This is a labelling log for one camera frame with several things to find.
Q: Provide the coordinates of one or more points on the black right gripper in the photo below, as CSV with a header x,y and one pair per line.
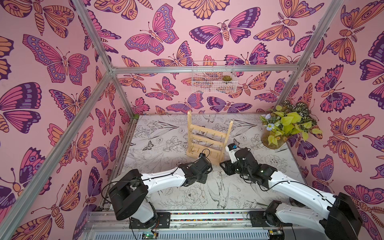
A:
x,y
227,167

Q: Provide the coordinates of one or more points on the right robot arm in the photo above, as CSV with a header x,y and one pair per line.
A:
x,y
336,216

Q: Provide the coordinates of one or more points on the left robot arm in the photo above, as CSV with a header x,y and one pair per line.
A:
x,y
128,193

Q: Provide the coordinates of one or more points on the wooden jewelry display stand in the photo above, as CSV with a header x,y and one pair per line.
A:
x,y
204,140

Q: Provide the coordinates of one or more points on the potted green plant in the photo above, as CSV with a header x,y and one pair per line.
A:
x,y
286,121

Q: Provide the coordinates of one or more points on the small succulent in basket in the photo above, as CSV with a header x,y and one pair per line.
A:
x,y
227,78

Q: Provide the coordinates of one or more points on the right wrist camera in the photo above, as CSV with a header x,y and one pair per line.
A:
x,y
231,150

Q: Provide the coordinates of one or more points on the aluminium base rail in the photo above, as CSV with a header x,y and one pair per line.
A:
x,y
196,225

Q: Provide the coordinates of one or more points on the white wire basket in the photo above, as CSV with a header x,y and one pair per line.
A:
x,y
207,78

